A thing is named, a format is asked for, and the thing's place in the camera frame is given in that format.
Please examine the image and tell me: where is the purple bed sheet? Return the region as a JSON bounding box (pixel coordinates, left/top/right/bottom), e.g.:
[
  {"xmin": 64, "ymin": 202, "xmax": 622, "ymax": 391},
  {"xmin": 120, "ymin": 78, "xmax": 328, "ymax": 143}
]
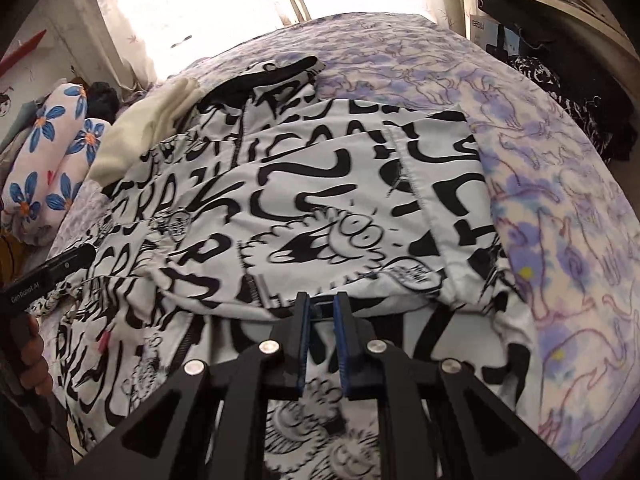
[{"xmin": 570, "ymin": 430, "xmax": 628, "ymax": 473}]

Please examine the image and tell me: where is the black bag by shelf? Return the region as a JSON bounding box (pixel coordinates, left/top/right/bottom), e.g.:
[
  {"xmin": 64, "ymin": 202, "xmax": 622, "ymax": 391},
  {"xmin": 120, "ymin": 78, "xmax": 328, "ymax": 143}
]
[{"xmin": 510, "ymin": 40, "xmax": 640, "ymax": 161}]

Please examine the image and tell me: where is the wooden shelf unit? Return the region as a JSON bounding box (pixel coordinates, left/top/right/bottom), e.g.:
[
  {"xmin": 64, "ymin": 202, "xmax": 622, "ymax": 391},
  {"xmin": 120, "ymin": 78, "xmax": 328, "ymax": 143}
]
[{"xmin": 470, "ymin": 0, "xmax": 640, "ymax": 91}]

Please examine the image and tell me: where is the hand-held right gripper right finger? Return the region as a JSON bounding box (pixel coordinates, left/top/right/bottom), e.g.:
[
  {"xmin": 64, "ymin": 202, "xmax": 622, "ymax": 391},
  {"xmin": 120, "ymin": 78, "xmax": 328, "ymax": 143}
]
[{"xmin": 334, "ymin": 291, "xmax": 583, "ymax": 480}]

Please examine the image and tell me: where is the red pointed object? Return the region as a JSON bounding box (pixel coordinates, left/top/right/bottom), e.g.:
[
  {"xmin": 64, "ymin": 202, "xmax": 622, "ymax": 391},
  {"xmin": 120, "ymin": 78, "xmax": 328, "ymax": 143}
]
[{"xmin": 0, "ymin": 27, "xmax": 48, "ymax": 75}]

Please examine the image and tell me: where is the blue and white box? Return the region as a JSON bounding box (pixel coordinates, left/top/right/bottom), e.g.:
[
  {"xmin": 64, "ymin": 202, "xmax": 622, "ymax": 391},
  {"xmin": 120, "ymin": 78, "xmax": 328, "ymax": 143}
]
[{"xmin": 467, "ymin": 12, "xmax": 526, "ymax": 58}]

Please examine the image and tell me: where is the cream fluffy cloth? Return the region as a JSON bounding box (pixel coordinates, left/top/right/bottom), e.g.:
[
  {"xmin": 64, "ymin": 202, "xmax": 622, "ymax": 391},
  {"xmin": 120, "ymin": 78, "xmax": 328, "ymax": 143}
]
[{"xmin": 89, "ymin": 76, "xmax": 203, "ymax": 193}]

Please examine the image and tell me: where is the dark clothing pile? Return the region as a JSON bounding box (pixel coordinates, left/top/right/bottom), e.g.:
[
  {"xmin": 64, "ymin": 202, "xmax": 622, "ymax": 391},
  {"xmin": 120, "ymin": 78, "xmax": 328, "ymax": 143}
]
[{"xmin": 87, "ymin": 82, "xmax": 133, "ymax": 123}]

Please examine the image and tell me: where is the black cable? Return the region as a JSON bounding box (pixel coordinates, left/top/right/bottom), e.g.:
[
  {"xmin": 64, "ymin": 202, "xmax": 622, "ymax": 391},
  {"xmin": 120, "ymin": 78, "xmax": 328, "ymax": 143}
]
[{"xmin": 46, "ymin": 421, "xmax": 85, "ymax": 459}]

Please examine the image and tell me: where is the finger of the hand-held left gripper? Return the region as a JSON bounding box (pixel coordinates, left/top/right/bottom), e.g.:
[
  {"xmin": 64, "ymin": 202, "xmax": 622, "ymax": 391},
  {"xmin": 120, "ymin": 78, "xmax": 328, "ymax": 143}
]
[{"xmin": 42, "ymin": 244, "xmax": 97, "ymax": 281}]

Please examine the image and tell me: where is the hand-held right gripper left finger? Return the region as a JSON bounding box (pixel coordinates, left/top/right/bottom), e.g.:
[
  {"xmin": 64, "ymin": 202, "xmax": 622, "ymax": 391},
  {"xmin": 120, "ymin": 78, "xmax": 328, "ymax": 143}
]
[{"xmin": 70, "ymin": 292, "xmax": 313, "ymax": 480}]

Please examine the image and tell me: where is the purple cat print blanket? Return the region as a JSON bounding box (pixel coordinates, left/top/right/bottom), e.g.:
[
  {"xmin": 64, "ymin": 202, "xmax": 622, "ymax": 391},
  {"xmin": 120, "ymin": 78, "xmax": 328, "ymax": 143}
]
[{"xmin": 37, "ymin": 12, "xmax": 638, "ymax": 473}]

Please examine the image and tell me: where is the blue floral pillow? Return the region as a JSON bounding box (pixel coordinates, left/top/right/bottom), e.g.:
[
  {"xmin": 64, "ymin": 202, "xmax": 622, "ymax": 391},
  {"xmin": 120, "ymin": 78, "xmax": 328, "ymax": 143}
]
[{"xmin": 0, "ymin": 82, "xmax": 108, "ymax": 246}]

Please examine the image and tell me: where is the person's left hand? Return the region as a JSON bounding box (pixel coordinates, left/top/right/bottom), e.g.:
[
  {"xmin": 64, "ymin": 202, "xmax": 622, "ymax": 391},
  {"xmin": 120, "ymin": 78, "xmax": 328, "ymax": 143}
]
[{"xmin": 22, "ymin": 316, "xmax": 54, "ymax": 399}]

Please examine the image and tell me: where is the sheer floral curtain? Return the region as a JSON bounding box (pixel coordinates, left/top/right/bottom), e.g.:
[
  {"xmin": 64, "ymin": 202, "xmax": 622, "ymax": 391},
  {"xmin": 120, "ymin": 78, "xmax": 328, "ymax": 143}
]
[{"xmin": 80, "ymin": 0, "xmax": 471, "ymax": 86}]

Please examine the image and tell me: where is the black and white printed jacket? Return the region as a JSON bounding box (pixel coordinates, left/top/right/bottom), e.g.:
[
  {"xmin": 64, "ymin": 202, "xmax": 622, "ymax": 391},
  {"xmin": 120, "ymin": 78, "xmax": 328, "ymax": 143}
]
[{"xmin": 47, "ymin": 55, "xmax": 543, "ymax": 480}]

